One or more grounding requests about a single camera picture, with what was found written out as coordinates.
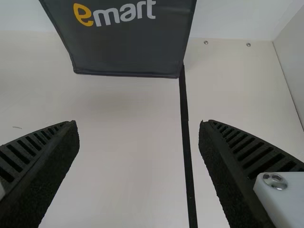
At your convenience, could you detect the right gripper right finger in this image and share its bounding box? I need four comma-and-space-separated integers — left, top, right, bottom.
198, 119, 304, 228

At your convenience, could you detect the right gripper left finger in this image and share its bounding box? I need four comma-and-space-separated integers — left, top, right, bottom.
0, 120, 80, 228

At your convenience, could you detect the black strip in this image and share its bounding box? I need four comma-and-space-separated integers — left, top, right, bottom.
178, 64, 198, 228

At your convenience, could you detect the dark grey bag with straps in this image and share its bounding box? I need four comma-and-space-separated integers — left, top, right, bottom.
38, 0, 198, 80

